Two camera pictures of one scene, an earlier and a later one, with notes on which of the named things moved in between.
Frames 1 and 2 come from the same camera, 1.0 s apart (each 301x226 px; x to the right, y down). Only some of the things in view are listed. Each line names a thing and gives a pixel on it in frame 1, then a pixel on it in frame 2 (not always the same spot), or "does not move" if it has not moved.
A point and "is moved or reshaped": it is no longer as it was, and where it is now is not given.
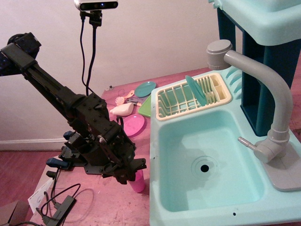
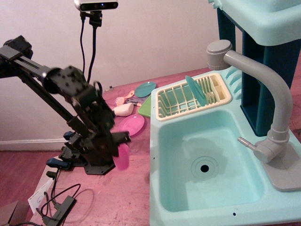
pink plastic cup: (138, 184) is moved or reshaped
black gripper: (119, 150) to (99, 118)
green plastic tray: (145, 108) does not move
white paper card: (35, 200) does not move
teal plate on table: (145, 89) does not move
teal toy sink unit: (200, 174) does not move
